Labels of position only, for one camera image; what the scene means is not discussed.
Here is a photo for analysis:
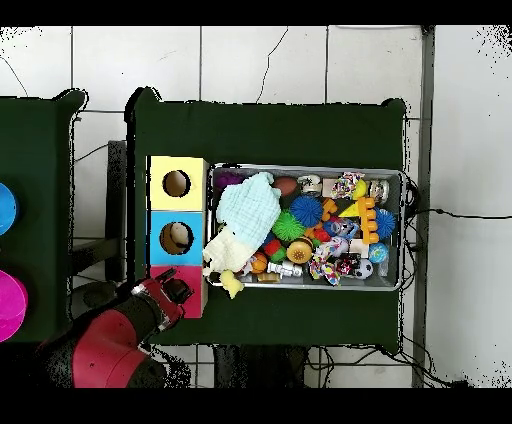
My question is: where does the wooden three-hole sorting box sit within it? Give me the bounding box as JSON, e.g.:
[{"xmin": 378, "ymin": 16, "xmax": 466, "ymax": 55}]
[{"xmin": 144, "ymin": 154, "xmax": 210, "ymax": 320}]

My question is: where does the blue puffer ball with eyes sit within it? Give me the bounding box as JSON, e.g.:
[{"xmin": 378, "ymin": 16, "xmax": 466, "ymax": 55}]
[{"xmin": 288, "ymin": 194, "xmax": 324, "ymax": 229}]

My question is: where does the colourful crumpled cloth ball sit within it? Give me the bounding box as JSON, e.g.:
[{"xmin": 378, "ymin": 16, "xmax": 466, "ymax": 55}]
[
  {"xmin": 330, "ymin": 171, "xmax": 366, "ymax": 200},
  {"xmin": 308, "ymin": 239, "xmax": 342, "ymax": 287}
]

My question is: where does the green spiky puffer ball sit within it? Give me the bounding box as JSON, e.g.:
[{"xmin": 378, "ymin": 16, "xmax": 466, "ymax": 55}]
[{"xmin": 271, "ymin": 210, "xmax": 306, "ymax": 243}]

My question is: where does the thin black floor cable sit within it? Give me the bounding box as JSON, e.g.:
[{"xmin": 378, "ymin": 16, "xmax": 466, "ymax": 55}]
[{"xmin": 415, "ymin": 206, "xmax": 512, "ymax": 220}]

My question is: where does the mint green muslin cloth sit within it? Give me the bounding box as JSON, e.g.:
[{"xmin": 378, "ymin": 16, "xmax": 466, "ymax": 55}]
[{"xmin": 215, "ymin": 171, "xmax": 282, "ymax": 251}]

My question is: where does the brown toy football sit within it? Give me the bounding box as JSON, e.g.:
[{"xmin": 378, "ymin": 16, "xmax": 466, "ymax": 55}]
[{"xmin": 272, "ymin": 175, "xmax": 300, "ymax": 197}]

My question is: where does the orange pegged toy block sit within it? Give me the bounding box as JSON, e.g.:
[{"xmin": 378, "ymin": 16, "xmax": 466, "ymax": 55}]
[{"xmin": 355, "ymin": 196, "xmax": 380, "ymax": 246}]

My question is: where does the blue spiky puffer ball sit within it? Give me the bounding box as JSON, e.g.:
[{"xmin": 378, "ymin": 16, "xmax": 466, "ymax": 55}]
[{"xmin": 374, "ymin": 207, "xmax": 397, "ymax": 240}]

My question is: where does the cream muslin cloth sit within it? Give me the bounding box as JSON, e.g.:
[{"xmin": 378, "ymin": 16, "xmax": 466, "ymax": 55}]
[{"xmin": 201, "ymin": 227, "xmax": 257, "ymax": 281}]

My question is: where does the beige round toy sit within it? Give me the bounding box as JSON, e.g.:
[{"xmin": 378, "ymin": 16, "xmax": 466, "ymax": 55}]
[{"xmin": 169, "ymin": 222, "xmax": 192, "ymax": 246}]

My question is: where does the dark green table cloth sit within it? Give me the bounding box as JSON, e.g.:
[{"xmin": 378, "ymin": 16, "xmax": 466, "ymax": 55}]
[
  {"xmin": 0, "ymin": 89, "xmax": 91, "ymax": 347},
  {"xmin": 125, "ymin": 86, "xmax": 409, "ymax": 353}
]

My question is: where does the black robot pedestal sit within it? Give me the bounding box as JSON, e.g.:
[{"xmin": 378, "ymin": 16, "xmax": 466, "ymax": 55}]
[{"xmin": 213, "ymin": 344, "xmax": 309, "ymax": 388}]

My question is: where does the silver wire mesh bin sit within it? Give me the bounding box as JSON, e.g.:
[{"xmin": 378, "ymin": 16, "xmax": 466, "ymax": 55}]
[{"xmin": 205, "ymin": 161, "xmax": 409, "ymax": 292}]

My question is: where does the toy burger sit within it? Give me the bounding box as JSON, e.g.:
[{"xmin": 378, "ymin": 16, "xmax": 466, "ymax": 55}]
[{"xmin": 285, "ymin": 237, "xmax": 314, "ymax": 265}]

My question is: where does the magenta round bowl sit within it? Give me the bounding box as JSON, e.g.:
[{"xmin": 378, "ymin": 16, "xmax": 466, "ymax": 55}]
[{"xmin": 0, "ymin": 268, "xmax": 30, "ymax": 344}]

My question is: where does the blue round bowl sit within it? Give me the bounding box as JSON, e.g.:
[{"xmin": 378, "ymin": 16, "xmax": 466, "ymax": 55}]
[{"xmin": 0, "ymin": 182, "xmax": 20, "ymax": 237}]

